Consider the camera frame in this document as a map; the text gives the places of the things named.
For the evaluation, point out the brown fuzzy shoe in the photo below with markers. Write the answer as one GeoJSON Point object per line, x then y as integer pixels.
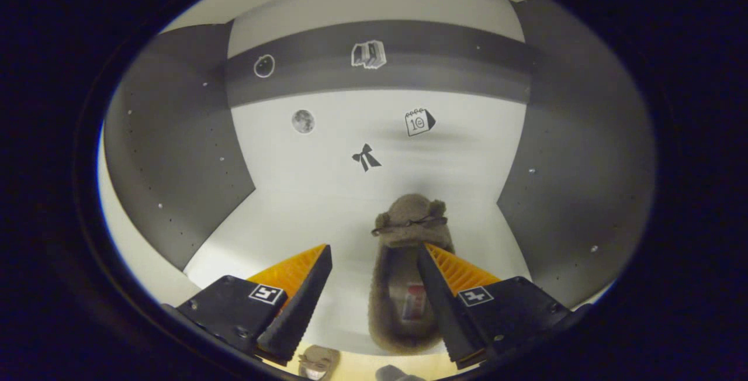
{"type": "Point", "coordinates": [409, 223]}
{"type": "Point", "coordinates": [318, 360]}

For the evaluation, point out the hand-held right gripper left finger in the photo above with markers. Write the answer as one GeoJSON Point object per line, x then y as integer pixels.
{"type": "Point", "coordinates": [295, 311]}

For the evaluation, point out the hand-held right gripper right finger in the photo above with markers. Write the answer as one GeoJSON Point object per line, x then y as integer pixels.
{"type": "Point", "coordinates": [447, 311]}

